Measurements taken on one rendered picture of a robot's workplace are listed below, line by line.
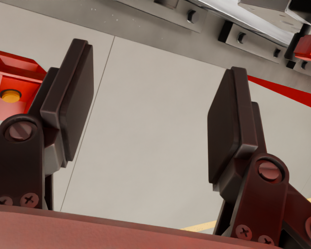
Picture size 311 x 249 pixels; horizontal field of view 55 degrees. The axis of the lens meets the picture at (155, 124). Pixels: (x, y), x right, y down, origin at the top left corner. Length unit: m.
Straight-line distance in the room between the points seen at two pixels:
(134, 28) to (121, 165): 1.52
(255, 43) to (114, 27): 0.45
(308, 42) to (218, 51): 0.58
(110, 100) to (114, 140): 0.29
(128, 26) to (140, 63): 1.16
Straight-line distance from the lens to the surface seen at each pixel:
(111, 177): 2.12
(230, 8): 0.72
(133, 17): 0.67
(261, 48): 0.97
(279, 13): 0.36
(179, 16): 0.71
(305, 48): 0.31
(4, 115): 0.83
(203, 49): 0.83
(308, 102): 2.10
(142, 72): 1.85
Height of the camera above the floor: 1.44
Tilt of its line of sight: 43 degrees down
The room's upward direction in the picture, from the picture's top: 128 degrees clockwise
